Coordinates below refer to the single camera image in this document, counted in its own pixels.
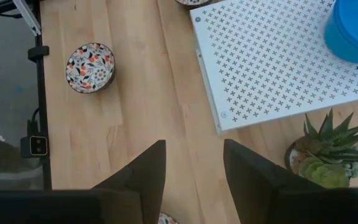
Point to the succulent plant in black pot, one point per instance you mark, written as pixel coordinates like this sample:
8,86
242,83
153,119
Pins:
331,152

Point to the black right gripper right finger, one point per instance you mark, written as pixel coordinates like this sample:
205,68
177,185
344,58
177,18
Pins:
253,180

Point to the black frame clip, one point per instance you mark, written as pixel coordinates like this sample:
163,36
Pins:
38,53

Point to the black aluminium table frame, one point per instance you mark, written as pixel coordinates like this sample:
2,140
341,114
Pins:
42,99

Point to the patterned ceramic bowl dark rim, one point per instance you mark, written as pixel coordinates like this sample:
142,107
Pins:
193,2

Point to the blue plastic bowl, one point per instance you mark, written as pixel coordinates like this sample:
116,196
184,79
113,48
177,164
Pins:
356,31

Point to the silver aluminium extrusion bar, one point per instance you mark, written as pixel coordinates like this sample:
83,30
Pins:
26,15

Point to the pink patterned ceramic bowl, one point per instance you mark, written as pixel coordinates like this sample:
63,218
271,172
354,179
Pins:
166,219

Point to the white perforated metal shelf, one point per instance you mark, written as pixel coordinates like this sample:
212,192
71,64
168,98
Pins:
275,62

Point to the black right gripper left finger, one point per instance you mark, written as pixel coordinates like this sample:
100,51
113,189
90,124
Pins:
148,180

